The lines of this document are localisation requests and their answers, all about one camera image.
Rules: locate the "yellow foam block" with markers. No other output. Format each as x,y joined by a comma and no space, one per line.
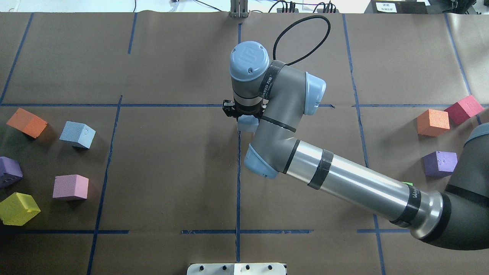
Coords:
18,209

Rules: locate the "purple foam block right side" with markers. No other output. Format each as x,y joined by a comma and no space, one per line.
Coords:
440,163

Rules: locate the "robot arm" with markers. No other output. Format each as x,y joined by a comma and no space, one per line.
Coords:
279,95

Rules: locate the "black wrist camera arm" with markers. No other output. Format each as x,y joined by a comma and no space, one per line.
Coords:
229,108

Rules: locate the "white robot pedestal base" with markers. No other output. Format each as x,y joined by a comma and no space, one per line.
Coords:
267,268

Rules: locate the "orange foam block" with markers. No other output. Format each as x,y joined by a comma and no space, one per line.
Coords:
433,122
28,123

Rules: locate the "orange foam block right side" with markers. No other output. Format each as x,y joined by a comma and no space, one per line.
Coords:
433,122

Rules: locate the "pink foam block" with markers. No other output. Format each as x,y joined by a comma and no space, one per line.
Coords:
70,187

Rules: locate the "purple foam block left side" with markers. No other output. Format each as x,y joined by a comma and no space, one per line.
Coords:
10,172

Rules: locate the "light blue block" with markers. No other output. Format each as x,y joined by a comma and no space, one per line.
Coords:
247,123
77,134

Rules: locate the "orange foam block left side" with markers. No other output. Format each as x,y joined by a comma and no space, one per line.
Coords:
28,123

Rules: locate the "purple foam block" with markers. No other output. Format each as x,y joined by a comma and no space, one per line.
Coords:
440,163
10,172

